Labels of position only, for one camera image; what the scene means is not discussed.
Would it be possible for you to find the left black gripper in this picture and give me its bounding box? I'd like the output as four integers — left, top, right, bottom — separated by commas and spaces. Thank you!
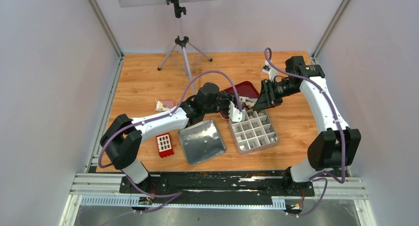
204, 91, 240, 117

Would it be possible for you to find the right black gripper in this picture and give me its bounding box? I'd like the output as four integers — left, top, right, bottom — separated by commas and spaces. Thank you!
253, 79, 300, 111

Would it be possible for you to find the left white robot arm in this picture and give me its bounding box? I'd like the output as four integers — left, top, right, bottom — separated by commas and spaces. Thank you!
100, 83, 246, 193

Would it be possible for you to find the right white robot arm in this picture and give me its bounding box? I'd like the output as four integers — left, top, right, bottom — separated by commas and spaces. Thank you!
253, 56, 361, 195

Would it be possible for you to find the red lacquer tray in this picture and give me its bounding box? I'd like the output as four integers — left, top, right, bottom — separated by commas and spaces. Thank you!
220, 81, 259, 120

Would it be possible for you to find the silver compartment tin box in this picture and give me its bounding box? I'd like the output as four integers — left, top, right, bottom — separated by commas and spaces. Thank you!
229, 110, 279, 155

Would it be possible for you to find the silver tin lid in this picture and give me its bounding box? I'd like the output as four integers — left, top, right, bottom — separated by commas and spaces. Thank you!
177, 119, 227, 166

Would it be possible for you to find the pink white card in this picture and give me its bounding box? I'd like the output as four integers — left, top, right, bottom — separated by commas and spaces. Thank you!
155, 99, 175, 111

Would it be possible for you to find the red small box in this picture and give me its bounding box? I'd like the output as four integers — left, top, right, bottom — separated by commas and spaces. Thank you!
155, 133, 174, 158

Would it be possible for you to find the grey tripod stand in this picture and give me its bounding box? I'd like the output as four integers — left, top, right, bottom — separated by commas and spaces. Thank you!
157, 0, 213, 80

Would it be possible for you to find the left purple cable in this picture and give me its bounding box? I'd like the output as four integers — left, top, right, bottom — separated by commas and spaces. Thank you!
97, 70, 244, 169

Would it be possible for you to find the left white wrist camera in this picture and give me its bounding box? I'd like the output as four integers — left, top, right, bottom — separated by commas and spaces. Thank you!
228, 101, 246, 123

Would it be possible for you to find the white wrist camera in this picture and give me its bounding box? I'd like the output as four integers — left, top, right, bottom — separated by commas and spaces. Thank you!
262, 65, 278, 81
228, 101, 246, 123

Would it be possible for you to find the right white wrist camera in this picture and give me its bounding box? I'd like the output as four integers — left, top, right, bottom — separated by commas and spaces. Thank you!
262, 65, 278, 81

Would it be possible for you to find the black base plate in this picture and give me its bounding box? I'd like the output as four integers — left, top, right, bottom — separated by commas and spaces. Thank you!
138, 170, 315, 206

